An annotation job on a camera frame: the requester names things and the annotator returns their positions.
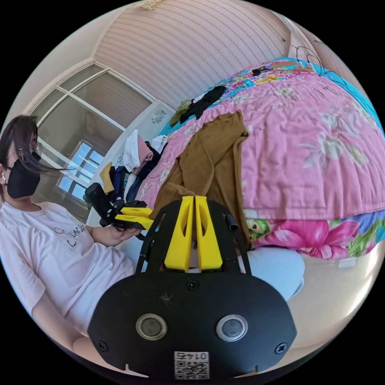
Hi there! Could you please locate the person's body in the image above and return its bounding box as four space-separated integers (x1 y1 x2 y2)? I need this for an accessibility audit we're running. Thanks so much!
0 115 305 355

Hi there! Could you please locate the bed with pink floral quilt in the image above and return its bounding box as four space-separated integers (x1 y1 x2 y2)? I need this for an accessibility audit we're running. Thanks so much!
137 56 385 261

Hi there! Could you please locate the pile of clothes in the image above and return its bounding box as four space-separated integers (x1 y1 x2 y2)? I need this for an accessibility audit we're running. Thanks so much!
100 129 169 206

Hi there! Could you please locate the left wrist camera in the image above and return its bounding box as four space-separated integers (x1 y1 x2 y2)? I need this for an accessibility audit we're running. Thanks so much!
84 182 113 227

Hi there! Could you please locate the person's right forearm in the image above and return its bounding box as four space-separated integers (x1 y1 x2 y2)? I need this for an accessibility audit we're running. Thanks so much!
31 296 100 357

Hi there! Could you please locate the black garment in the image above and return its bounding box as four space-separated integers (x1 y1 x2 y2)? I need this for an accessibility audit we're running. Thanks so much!
180 85 227 123

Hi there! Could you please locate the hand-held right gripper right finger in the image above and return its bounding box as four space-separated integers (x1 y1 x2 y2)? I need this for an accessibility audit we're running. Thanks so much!
195 195 224 273

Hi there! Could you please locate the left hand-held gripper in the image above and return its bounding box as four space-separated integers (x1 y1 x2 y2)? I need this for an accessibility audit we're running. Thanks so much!
99 199 158 241

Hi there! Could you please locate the window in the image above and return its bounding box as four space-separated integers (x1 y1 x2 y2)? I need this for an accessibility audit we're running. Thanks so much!
28 62 154 213

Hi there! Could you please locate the olive green garment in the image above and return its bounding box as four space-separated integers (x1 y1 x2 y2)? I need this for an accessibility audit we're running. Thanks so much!
169 100 192 126

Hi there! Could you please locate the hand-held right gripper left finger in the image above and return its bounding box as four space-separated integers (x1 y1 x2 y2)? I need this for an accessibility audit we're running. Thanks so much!
164 196 194 273

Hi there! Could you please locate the person's left hand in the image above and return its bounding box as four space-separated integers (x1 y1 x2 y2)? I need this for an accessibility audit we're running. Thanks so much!
89 225 142 249

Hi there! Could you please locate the brown long sleeve shirt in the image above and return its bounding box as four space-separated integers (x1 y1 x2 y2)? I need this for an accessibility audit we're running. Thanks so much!
148 110 255 251

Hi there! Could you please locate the white headboard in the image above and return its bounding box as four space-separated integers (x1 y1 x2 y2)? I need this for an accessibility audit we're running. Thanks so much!
101 101 176 174

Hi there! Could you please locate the black cable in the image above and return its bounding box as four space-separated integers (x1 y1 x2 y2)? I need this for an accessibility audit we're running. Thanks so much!
291 45 345 79

